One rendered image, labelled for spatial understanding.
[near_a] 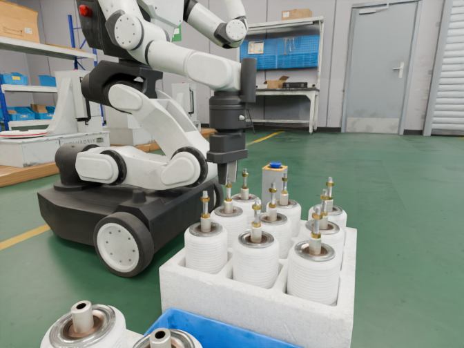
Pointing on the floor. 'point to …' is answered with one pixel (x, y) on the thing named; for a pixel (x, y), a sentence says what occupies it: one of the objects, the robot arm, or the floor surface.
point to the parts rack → (39, 86)
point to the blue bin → (215, 331)
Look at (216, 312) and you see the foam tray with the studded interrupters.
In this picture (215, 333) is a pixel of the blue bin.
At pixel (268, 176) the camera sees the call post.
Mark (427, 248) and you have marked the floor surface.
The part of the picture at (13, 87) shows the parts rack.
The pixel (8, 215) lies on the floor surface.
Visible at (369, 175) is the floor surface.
